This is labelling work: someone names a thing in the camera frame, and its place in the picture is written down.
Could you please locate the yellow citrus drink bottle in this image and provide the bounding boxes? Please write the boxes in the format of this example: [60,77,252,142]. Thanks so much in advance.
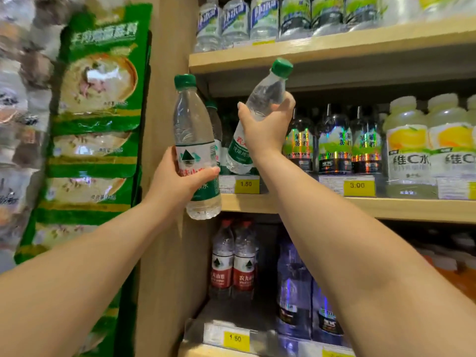
[383,95,434,199]
[427,93,476,200]

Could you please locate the person's right hand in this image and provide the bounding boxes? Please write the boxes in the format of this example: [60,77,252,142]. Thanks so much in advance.
[237,91,297,164]

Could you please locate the yellow price tag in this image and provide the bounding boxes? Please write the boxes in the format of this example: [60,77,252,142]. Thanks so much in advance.
[344,180,377,197]
[234,178,261,194]
[223,330,250,350]

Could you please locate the wooden store shelves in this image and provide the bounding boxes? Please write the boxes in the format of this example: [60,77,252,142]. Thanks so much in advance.
[130,0,476,357]

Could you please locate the person's right forearm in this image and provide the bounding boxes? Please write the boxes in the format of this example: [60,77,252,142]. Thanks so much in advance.
[256,148,476,357]

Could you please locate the strip of green food packets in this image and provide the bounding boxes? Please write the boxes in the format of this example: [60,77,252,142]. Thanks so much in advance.
[13,2,154,357]

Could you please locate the green white label bottle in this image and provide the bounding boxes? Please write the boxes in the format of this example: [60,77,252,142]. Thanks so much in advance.
[310,0,347,34]
[279,0,312,38]
[344,0,380,31]

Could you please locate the person's left hand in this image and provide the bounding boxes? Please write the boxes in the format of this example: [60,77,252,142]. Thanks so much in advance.
[143,144,222,220]

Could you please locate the purple blue label bottle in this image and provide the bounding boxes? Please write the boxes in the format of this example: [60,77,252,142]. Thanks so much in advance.
[276,238,313,341]
[311,278,350,348]

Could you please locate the green label water bottle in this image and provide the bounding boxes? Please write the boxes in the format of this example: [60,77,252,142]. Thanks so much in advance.
[225,57,295,176]
[173,73,223,221]
[204,100,233,175]

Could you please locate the blue white label bottle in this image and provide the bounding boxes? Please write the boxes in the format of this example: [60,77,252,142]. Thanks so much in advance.
[195,0,224,53]
[249,0,280,41]
[221,0,250,49]

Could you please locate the person's left forearm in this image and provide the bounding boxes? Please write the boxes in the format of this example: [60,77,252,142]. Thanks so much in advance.
[0,198,186,357]

